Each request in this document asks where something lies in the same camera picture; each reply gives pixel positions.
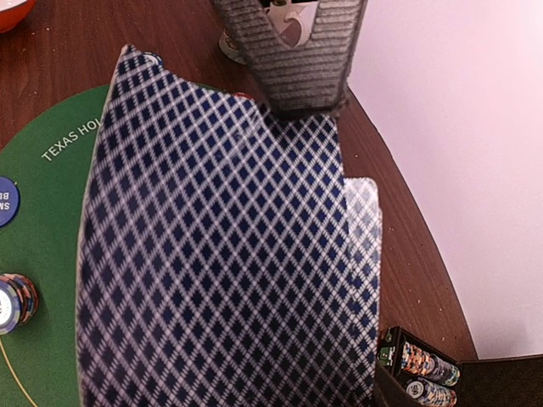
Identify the chip row in case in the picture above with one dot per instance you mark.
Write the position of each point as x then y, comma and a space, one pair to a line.
420, 362
427, 393

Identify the poker chip stack front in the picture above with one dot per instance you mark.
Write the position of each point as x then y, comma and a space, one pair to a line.
19, 301

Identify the white bowl red outside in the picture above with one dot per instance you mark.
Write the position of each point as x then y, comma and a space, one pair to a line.
12, 12

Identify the round green poker mat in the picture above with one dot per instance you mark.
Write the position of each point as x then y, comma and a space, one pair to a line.
48, 161

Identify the black poker chip case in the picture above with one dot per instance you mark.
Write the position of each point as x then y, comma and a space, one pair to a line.
501, 382

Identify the poker chip stack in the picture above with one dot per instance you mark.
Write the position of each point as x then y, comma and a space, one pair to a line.
19, 301
244, 95

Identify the teal chip off mat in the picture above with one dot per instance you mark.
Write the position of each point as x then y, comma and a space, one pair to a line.
154, 59

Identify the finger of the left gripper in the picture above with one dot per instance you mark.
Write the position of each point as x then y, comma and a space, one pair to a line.
298, 81

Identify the blue small blind button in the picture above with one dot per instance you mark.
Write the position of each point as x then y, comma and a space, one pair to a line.
9, 200

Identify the decorated ceramic mug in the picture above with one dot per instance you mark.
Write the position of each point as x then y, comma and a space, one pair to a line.
289, 19

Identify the playing card deck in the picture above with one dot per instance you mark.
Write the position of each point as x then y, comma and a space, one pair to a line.
223, 258

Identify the upper chip row in case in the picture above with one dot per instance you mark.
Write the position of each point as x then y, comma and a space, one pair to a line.
420, 362

